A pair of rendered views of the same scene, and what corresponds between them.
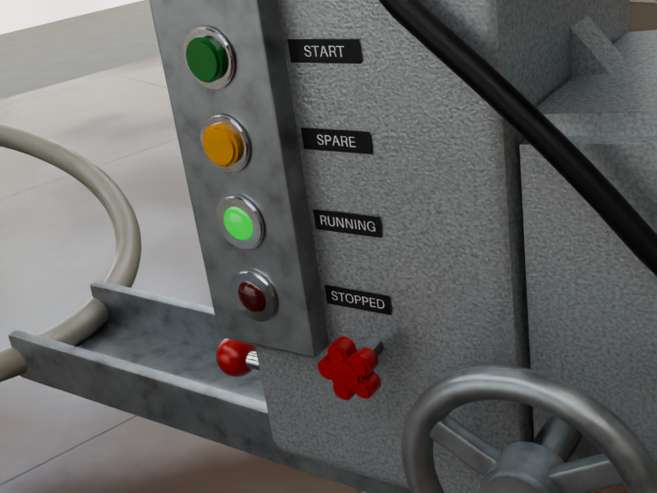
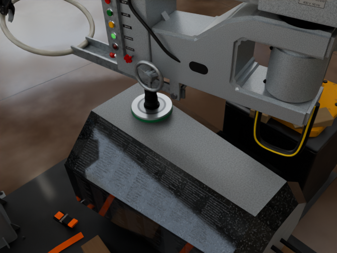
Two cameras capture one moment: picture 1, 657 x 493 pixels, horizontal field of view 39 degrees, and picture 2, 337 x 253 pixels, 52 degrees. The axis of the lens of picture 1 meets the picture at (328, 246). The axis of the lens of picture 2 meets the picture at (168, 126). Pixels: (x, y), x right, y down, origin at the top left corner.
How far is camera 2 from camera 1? 0.95 m
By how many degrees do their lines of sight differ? 19
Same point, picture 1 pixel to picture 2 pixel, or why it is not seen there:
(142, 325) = (95, 45)
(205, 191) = (108, 30)
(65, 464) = (67, 76)
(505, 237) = (148, 43)
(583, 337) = (157, 57)
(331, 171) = (126, 30)
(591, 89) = (161, 23)
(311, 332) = (123, 52)
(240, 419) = (113, 65)
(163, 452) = (95, 75)
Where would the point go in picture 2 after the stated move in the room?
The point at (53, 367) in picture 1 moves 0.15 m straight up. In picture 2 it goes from (79, 52) to (72, 25)
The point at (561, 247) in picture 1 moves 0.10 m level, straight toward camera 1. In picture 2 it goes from (155, 45) to (148, 58)
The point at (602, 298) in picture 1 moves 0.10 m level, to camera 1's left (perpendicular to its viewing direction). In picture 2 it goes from (159, 52) to (135, 53)
